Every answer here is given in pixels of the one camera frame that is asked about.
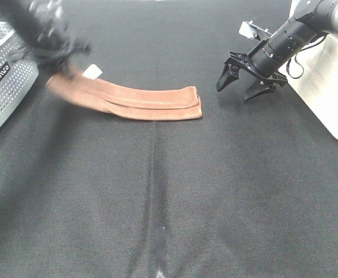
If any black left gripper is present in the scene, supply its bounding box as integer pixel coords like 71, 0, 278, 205
9, 27, 90, 72

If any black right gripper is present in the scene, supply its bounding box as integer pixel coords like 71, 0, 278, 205
216, 40, 287, 101

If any brown towel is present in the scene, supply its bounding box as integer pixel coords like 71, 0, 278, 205
46, 64, 202, 121

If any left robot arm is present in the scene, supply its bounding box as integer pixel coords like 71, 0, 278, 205
0, 1, 90, 74

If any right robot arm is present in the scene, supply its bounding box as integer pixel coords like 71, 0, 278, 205
216, 1, 338, 101

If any grey perforated plastic basket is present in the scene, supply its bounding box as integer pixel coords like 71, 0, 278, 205
0, 21, 38, 127

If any white plastic storage box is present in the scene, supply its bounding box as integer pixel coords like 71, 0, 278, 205
277, 0, 338, 145

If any black table mat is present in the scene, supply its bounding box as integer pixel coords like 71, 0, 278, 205
0, 1, 338, 277

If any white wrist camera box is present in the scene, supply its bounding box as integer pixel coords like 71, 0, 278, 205
238, 21, 258, 39

